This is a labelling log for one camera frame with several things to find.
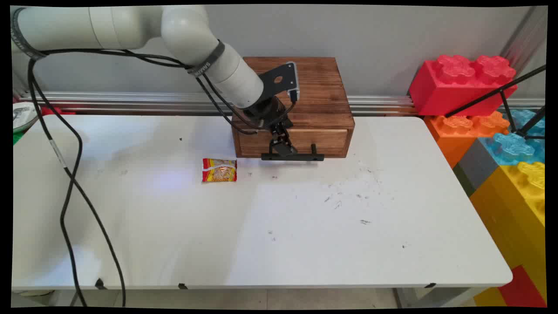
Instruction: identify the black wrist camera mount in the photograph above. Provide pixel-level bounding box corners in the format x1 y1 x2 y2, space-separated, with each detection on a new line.
259 62 301 103

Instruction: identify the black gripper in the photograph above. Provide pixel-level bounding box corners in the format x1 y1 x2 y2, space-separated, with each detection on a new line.
242 96 299 157

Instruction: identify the black cable with white label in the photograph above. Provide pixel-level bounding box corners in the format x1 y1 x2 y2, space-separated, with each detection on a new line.
27 49 259 307

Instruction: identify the big blue building block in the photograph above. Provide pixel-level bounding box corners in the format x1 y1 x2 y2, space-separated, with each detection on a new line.
480 109 546 167

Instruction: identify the horizontal aluminium rail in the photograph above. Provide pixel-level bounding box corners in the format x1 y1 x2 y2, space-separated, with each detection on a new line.
19 91 545 116

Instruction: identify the black tripod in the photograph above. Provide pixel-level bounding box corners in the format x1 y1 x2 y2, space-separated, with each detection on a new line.
444 65 547 140

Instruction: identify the red yellow snack packet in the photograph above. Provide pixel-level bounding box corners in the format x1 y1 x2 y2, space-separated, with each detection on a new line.
202 158 238 183

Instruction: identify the white round plate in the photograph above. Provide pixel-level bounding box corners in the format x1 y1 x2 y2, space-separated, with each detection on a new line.
13 102 40 133

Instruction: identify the wooden drawer with black handle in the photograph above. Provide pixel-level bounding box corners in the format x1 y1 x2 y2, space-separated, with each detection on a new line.
238 128 350 162

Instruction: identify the big yellow building block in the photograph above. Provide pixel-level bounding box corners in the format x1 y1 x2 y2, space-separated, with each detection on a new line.
470 161 546 302

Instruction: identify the brown wooden drawer cabinet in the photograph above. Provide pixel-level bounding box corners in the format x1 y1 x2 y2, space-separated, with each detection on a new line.
231 57 355 159

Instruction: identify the plain black cable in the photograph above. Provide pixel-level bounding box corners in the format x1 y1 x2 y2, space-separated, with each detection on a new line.
27 49 262 307

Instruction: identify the small red building block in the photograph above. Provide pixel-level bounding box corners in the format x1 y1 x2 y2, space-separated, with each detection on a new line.
498 265 547 307

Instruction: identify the grey velcro strap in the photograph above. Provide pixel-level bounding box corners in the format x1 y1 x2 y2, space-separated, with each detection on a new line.
187 40 226 79
10 8 47 61

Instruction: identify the big red building block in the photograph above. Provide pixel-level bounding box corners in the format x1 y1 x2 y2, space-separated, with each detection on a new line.
408 55 518 117

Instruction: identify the big grey building block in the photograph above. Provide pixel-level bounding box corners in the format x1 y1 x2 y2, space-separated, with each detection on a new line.
453 139 500 197

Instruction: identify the big orange building block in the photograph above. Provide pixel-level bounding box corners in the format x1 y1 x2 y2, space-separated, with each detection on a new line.
424 111 510 169

